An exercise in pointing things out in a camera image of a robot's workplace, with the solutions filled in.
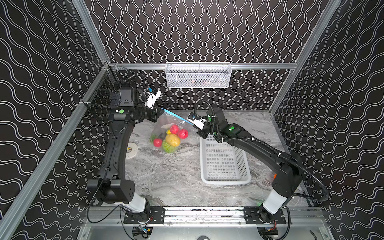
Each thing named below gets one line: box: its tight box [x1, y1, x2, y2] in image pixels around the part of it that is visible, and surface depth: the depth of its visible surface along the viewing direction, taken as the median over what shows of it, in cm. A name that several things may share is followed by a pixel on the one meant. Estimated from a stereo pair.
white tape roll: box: [125, 142, 138, 159], surface depth 100 cm
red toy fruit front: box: [153, 138, 163, 147], surface depth 91 cm
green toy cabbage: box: [166, 137, 181, 147], surface depth 85 cm
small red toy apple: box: [169, 124, 180, 135], surface depth 88 cm
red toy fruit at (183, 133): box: [179, 128, 189, 139], surface depth 83 cm
